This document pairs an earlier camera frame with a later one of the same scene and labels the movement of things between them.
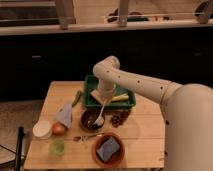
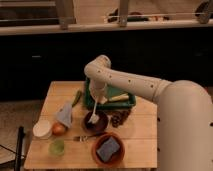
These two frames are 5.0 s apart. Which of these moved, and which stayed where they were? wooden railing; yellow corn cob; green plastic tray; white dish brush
Moved: white dish brush
Stayed: wooden railing; green plastic tray; yellow corn cob
